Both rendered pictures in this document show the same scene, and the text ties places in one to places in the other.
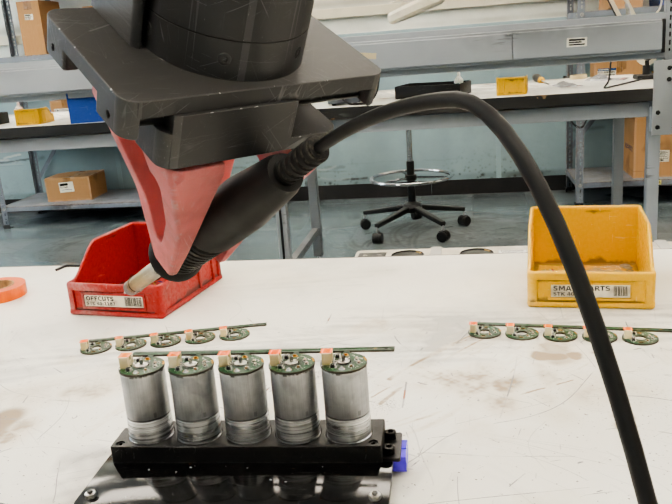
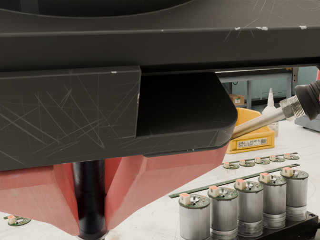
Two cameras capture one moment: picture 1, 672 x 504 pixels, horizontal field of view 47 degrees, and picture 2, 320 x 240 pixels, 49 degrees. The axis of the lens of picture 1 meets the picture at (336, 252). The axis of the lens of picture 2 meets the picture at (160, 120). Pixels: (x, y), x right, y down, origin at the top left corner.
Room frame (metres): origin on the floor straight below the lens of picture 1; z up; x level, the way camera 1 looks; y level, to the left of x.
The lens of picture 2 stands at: (0.20, 0.28, 0.93)
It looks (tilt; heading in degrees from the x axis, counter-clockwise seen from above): 11 degrees down; 324
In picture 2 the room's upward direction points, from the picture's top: 2 degrees counter-clockwise
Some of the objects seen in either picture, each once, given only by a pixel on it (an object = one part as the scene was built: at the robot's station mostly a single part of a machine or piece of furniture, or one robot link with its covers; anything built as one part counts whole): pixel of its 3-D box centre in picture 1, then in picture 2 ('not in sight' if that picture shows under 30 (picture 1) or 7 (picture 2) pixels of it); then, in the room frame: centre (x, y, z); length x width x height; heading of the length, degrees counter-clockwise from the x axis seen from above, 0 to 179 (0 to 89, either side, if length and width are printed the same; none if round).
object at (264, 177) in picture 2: (277, 357); (265, 177); (0.38, 0.04, 0.82); 0.01 x 0.01 x 0.01; 82
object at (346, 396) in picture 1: (347, 404); (293, 198); (0.38, 0.00, 0.79); 0.02 x 0.02 x 0.05
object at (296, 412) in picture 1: (295, 404); (271, 205); (0.38, 0.03, 0.79); 0.02 x 0.02 x 0.05
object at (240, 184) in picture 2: (226, 358); (241, 184); (0.39, 0.06, 0.82); 0.01 x 0.01 x 0.01; 82
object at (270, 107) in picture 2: not in sight; (270, 112); (0.64, -0.32, 0.80); 0.03 x 0.03 x 0.10
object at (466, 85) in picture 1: (433, 89); not in sight; (2.84, -0.40, 0.77); 0.24 x 0.16 x 0.04; 65
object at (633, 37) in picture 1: (453, 53); not in sight; (2.60, -0.43, 0.90); 1.30 x 0.06 x 0.12; 80
